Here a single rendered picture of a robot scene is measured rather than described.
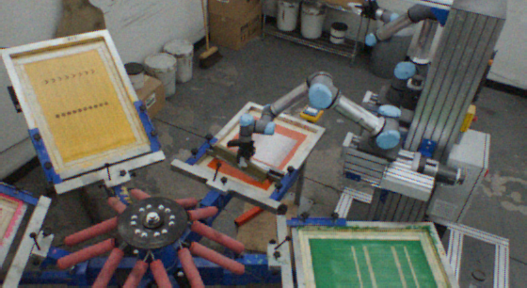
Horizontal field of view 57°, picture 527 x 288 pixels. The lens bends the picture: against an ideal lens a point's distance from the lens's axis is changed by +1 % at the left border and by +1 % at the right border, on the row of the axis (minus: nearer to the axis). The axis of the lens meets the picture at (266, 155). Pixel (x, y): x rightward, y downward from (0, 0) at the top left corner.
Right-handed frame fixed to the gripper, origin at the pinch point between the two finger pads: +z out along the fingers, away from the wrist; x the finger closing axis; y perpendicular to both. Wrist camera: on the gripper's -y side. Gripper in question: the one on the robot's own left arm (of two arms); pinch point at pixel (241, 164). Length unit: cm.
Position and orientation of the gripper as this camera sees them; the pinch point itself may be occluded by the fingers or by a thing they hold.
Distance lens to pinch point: 285.1
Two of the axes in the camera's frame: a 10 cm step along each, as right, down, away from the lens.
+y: 8.9, 3.4, -3.0
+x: 4.5, -5.6, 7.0
